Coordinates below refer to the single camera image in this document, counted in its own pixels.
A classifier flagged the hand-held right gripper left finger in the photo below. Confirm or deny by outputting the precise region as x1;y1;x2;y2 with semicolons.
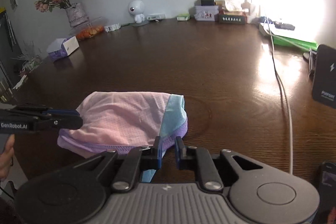
72;136;162;192

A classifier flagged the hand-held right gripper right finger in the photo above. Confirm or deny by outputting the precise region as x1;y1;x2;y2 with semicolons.
175;136;264;192

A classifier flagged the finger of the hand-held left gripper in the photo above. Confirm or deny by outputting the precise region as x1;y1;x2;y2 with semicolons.
10;105;80;115
33;114;84;132

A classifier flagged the pink and blue mesh garment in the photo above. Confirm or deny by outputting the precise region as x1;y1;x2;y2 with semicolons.
57;91;189;183

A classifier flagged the person's left hand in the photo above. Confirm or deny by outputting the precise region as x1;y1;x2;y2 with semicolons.
0;134;15;182

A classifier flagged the purple white tissue pack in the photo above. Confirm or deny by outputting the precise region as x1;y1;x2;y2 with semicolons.
46;37;80;61

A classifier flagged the small ornament plant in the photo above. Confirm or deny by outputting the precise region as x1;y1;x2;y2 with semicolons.
10;40;44;76

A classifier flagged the clear plastic box of oranges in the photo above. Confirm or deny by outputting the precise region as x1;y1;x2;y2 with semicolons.
75;17;104;40

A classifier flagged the textured grey vase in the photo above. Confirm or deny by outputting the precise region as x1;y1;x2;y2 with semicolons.
65;2;90;28

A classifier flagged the white robot figurine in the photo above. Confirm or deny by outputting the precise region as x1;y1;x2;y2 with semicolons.
127;0;146;27

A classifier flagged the floral tin box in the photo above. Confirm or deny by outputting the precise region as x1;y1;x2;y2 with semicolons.
194;6;220;22

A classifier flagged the dark labelled tissue box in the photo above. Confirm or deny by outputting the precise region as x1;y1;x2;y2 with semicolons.
218;10;248;24

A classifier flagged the black smartphone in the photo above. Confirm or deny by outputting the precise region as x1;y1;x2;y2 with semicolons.
313;161;336;224

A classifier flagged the green and white tray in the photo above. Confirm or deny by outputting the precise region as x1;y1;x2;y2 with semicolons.
271;34;320;51

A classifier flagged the crumpled white tissue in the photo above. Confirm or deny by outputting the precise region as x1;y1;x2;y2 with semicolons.
223;0;246;11

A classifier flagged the white charger plug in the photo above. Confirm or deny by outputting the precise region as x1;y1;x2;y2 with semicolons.
241;0;260;18

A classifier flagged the flat black device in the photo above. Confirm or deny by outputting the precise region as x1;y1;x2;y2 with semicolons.
273;20;296;30

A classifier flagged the white charging cable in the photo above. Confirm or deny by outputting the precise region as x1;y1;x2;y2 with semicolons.
264;15;294;175

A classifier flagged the thin white cable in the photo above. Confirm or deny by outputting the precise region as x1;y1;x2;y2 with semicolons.
273;33;312;52

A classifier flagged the black wireless charger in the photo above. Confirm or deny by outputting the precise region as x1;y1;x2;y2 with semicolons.
311;44;336;109

